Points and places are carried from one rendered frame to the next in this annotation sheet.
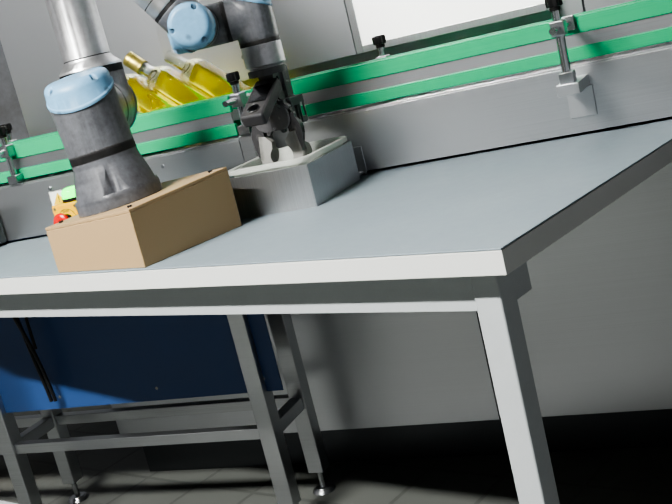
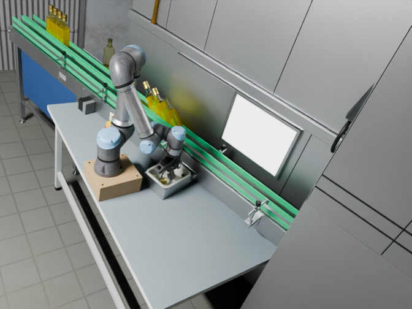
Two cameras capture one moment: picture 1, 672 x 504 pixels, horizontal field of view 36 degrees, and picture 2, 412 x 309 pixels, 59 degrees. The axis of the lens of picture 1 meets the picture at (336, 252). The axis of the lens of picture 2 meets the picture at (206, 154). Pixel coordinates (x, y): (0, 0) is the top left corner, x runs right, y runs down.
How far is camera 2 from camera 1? 1.25 m
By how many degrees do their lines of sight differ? 25
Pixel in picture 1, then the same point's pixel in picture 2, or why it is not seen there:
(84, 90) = (107, 144)
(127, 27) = (164, 68)
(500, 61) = (244, 190)
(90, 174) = (99, 164)
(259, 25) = (175, 145)
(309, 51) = (207, 125)
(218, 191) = (135, 183)
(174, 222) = (114, 191)
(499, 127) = (232, 204)
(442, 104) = (222, 186)
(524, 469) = not seen: outside the picture
